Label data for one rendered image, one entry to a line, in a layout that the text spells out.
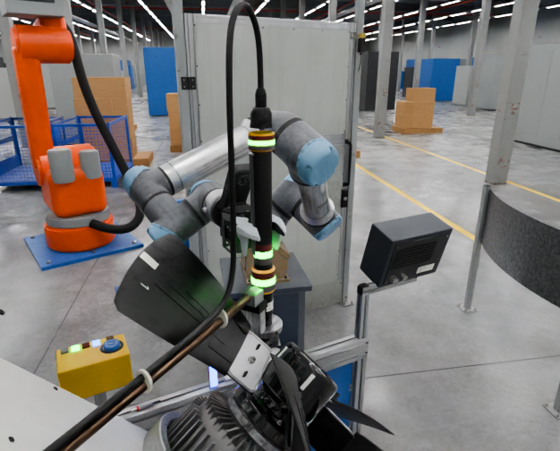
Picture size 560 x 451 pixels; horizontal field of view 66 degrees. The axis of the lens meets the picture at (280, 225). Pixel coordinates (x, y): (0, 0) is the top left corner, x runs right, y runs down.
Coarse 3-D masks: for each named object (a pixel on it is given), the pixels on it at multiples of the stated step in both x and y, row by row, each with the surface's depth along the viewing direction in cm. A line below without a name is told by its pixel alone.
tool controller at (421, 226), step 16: (384, 224) 140; (400, 224) 141; (416, 224) 143; (432, 224) 144; (368, 240) 143; (384, 240) 136; (400, 240) 134; (416, 240) 137; (432, 240) 141; (368, 256) 144; (384, 256) 137; (400, 256) 137; (416, 256) 142; (432, 256) 146; (368, 272) 146; (384, 272) 139; (400, 272) 143; (416, 272) 147; (432, 272) 152
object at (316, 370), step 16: (288, 352) 75; (304, 352) 83; (272, 368) 75; (304, 368) 72; (320, 368) 82; (272, 384) 73; (320, 384) 72; (240, 400) 73; (256, 400) 73; (272, 400) 73; (304, 400) 71; (320, 400) 73; (256, 416) 70; (272, 416) 72; (272, 432) 69; (288, 448) 71
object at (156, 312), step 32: (160, 256) 72; (192, 256) 78; (128, 288) 63; (160, 288) 67; (192, 288) 72; (224, 288) 78; (160, 320) 65; (192, 320) 69; (192, 352) 67; (224, 352) 71
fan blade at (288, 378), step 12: (276, 360) 47; (276, 372) 45; (288, 372) 50; (288, 384) 47; (288, 396) 44; (300, 396) 57; (300, 408) 49; (300, 420) 46; (300, 432) 43; (300, 444) 56
